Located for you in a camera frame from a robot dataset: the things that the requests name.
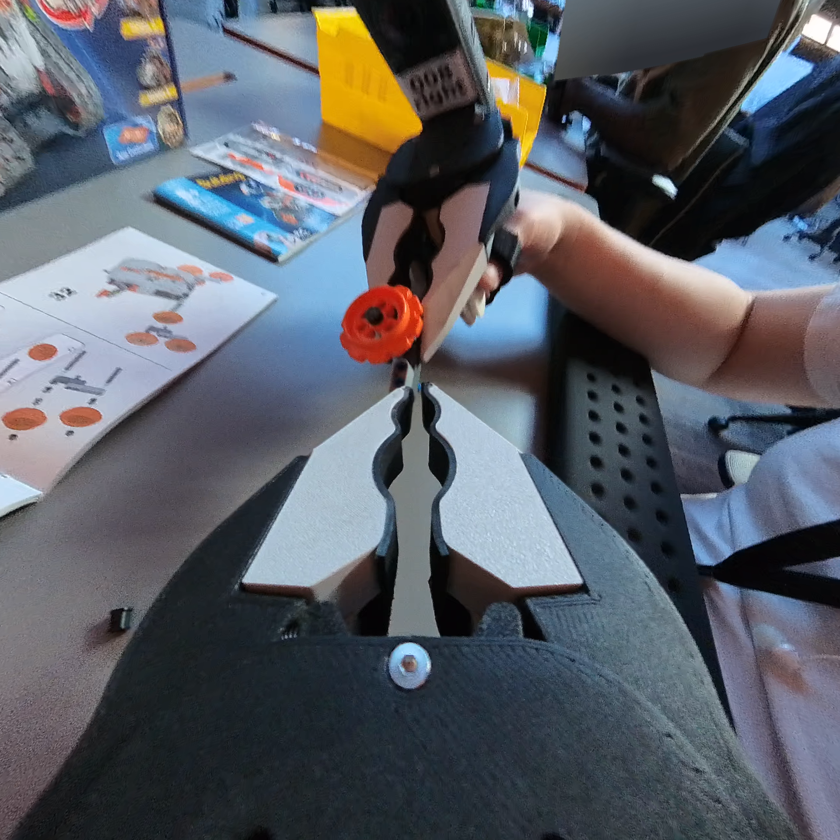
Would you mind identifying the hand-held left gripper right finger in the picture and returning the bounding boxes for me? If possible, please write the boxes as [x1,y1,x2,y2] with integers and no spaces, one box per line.
[421,382,586,627]

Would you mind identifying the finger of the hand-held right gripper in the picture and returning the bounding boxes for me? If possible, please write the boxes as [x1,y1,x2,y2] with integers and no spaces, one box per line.
[364,202,439,309]
[408,185,492,364]

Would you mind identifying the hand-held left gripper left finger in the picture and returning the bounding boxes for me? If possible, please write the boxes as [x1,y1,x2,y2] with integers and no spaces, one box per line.
[241,386,417,623]

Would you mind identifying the orange toy wheel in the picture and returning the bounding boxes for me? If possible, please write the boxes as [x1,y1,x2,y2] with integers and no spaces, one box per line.
[340,284,425,366]

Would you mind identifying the person's right forearm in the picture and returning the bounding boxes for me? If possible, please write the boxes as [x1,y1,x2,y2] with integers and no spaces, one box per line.
[545,213,816,409]

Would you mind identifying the grey desk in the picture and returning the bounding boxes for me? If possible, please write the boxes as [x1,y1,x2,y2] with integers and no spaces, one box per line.
[0,16,553,840]

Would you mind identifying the person's right hand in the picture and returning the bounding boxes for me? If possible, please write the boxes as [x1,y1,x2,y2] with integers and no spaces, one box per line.
[478,193,583,307]

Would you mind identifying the yellow plastic bin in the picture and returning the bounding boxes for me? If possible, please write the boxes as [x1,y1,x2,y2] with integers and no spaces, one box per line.
[314,8,547,168]

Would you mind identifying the printed sticker sheet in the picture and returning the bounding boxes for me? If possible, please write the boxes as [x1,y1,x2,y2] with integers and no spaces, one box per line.
[190,121,382,217]

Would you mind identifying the black perforated chair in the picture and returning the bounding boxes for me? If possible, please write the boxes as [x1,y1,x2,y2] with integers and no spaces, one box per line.
[548,302,732,723]

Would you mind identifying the plastic bag of parts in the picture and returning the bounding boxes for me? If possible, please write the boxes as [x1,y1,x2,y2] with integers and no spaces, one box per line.
[474,14,549,86]

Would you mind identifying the blue booklet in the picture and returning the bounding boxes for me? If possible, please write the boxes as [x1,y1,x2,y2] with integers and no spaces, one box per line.
[152,172,368,265]

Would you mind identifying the open instruction booklet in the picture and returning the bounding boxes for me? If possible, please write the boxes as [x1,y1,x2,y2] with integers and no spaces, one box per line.
[0,226,278,519]

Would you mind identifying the person's grey shoe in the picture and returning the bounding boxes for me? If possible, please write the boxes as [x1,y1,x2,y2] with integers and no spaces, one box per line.
[717,449,762,488]

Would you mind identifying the person's white shirt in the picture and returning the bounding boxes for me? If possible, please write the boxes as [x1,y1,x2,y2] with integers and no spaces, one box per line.
[682,285,840,840]

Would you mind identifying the office chair with dark jacket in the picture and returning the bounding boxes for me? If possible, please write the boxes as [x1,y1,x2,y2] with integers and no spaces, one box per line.
[696,59,840,263]

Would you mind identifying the blue toy box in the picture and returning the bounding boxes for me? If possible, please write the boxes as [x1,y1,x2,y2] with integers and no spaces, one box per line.
[0,0,190,211]

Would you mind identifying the black strap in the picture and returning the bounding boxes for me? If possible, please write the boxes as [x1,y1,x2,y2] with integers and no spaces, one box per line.
[699,518,840,608]

